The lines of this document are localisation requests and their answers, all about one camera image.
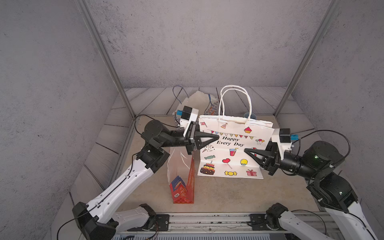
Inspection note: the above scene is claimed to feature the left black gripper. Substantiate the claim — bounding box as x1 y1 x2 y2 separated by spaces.
157 124 216 158

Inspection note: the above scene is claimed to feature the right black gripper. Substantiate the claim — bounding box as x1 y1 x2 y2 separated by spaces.
244 141 319 182

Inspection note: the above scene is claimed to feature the white happy every day bag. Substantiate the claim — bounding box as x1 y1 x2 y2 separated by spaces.
198 99 274 179

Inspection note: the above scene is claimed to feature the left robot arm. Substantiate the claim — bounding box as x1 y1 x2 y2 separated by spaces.
73 120 219 240

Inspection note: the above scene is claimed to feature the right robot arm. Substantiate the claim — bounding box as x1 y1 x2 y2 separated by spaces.
245 141 377 240

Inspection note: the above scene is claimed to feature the blue checkered paper bag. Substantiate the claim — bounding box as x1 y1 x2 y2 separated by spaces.
168 87 220 116

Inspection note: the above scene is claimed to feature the red and white paper bag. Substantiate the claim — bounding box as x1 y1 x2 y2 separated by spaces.
167 147 196 204

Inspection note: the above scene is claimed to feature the light blue mug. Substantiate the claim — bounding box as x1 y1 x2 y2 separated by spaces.
244 112 257 120

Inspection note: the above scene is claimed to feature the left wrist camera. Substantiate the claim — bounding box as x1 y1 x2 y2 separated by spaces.
176 106 199 137

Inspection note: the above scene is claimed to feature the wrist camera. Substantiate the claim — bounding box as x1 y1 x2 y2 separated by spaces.
271 128 292 160
176 106 199 137

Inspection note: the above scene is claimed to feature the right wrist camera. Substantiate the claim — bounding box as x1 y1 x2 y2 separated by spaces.
271 128 292 160

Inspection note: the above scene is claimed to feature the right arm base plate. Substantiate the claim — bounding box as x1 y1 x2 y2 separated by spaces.
247 214 268 231

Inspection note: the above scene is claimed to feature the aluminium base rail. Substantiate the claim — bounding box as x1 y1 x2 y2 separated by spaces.
107 213 298 240

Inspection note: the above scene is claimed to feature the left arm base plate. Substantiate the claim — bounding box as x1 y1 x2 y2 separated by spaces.
149 214 170 232

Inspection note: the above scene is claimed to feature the right metal frame post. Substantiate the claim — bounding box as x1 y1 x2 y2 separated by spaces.
273 0 341 117

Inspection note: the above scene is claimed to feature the metal frame post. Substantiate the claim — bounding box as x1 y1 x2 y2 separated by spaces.
76 0 136 118
273 0 341 117

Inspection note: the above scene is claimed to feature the left metal frame post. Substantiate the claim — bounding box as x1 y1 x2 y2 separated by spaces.
76 0 136 118

